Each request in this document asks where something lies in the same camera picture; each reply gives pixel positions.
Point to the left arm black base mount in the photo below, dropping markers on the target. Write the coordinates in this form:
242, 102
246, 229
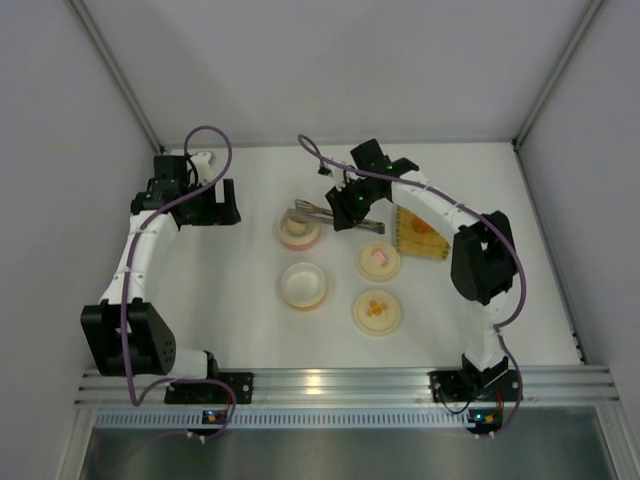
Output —
221, 390

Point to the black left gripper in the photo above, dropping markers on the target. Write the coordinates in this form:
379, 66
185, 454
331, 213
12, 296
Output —
220, 201

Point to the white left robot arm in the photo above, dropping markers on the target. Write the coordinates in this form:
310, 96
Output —
125, 332

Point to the cream lid with pink knob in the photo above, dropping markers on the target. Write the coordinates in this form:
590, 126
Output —
378, 261

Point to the left aluminium frame post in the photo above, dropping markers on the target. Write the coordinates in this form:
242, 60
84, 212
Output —
93, 33

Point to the cream lid with orange knob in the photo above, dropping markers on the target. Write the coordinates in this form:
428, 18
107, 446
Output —
377, 313

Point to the right aluminium frame post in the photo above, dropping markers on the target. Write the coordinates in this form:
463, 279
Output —
570, 49

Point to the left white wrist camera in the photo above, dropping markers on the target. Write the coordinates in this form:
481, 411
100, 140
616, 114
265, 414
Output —
204, 162

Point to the pink lunch box bowl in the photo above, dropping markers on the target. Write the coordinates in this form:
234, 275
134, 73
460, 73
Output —
300, 243

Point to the aluminium front rail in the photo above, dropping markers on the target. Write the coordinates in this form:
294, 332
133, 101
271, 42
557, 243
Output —
580, 385

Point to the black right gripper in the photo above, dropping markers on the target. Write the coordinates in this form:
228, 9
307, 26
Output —
345, 205

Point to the orange fried food piece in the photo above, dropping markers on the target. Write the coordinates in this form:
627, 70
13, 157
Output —
421, 227

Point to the orange lunch box bowl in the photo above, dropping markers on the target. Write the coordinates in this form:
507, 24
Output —
303, 286

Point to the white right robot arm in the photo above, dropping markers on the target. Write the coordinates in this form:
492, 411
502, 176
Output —
481, 258

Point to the aluminium frame post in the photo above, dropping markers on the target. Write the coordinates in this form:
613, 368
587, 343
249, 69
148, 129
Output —
93, 33
570, 49

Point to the metal tongs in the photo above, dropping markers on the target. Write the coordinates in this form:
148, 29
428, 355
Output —
306, 211

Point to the white steamed bun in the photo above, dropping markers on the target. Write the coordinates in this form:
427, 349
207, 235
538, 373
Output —
294, 227

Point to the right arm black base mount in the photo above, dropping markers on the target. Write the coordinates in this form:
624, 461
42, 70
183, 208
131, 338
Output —
451, 386

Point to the slotted grey cable duct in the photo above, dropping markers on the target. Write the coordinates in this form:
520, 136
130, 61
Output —
254, 418

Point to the woven bamboo tray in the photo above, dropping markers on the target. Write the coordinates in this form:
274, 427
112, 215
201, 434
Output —
407, 242

